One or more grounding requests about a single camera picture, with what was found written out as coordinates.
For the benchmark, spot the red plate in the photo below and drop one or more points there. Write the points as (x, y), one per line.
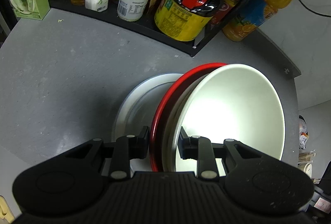
(159, 120)

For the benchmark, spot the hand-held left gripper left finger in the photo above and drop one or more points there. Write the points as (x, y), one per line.
(143, 142)

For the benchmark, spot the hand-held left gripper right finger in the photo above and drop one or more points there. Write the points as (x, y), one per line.
(182, 145)

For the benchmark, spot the beige object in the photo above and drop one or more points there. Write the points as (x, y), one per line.
(5, 209)

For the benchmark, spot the small metal bracket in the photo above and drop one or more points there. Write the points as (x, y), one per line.
(287, 70)

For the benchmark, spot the large white bowl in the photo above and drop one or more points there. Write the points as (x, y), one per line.
(232, 110)

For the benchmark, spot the cream bowl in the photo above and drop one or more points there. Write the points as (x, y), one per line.
(169, 141)

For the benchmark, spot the orange juice bottle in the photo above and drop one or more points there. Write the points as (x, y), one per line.
(258, 9)

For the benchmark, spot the white plate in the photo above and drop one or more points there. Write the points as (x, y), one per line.
(134, 110)

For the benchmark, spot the black condiment rack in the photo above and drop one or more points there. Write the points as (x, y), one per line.
(129, 27)

